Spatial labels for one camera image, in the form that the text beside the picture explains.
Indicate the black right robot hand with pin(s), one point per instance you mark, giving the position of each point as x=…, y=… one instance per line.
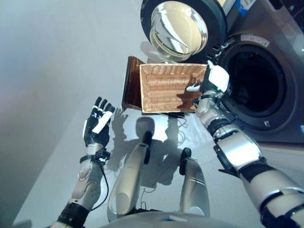
x=218, y=77

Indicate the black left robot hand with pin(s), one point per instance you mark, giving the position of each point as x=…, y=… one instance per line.
x=95, y=135

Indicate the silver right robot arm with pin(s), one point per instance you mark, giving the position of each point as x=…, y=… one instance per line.
x=237, y=152

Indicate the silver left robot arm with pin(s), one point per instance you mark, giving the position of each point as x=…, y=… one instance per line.
x=88, y=180

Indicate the grey front-load washing machine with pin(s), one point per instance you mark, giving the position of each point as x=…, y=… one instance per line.
x=285, y=59

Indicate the silver left robot leg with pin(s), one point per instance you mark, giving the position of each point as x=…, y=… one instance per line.
x=128, y=180

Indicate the silver robot leg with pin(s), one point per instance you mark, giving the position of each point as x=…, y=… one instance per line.
x=193, y=185
x=128, y=180

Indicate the large wicker laundry basket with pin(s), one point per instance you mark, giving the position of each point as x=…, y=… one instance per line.
x=164, y=90

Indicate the round glass washer door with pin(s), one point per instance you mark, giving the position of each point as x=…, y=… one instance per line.
x=178, y=28

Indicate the brown wooden stool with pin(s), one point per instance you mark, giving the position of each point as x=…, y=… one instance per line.
x=130, y=83

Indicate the small blue energy sticker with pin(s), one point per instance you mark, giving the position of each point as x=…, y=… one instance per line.
x=245, y=7

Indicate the blue washer label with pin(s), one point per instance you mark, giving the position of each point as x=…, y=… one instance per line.
x=301, y=130

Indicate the silver right robot leg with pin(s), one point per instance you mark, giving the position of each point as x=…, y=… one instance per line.
x=193, y=185

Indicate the robot waist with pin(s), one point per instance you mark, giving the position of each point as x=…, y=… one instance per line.
x=166, y=221

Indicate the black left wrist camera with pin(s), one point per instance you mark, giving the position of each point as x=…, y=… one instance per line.
x=102, y=156

